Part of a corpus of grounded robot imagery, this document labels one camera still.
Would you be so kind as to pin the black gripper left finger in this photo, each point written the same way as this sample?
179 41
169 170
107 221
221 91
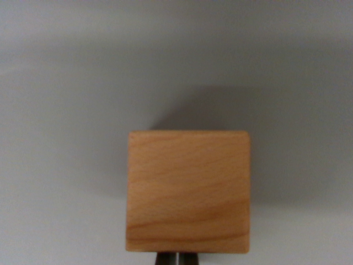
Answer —
165 259

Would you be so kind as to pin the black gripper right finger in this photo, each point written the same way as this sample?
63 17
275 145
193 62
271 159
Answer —
189 259

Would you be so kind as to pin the wooden cube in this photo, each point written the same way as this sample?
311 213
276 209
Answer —
187 193

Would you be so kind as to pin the grey plastic tray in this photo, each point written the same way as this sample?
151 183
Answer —
69 110

